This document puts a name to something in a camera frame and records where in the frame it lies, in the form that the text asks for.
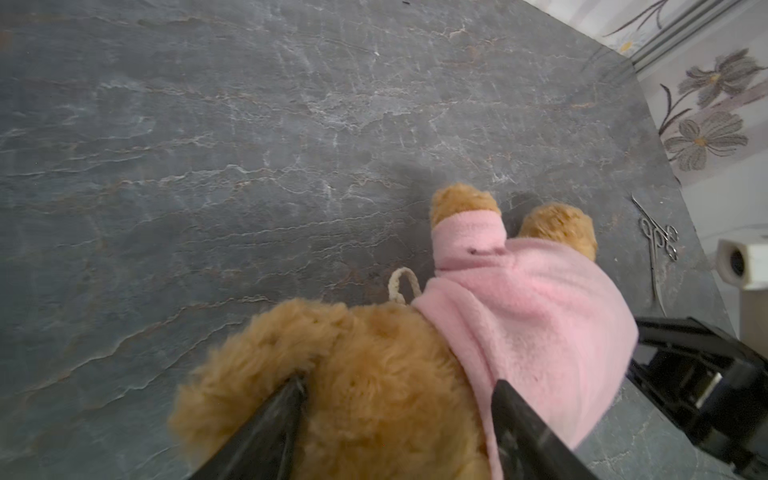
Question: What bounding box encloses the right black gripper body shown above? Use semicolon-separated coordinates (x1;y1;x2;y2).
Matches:
627;317;767;479

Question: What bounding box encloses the pink teddy hoodie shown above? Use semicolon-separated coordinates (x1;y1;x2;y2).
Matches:
380;204;638;479

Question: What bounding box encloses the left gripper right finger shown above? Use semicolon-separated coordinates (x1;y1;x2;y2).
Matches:
491;380;597;480

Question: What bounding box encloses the brown teddy bear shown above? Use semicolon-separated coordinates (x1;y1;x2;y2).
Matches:
167;182;599;480

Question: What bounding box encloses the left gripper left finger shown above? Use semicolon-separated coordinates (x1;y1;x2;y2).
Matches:
190;375;307;480

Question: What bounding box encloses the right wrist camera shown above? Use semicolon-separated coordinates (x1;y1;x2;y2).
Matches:
715;239;767;358

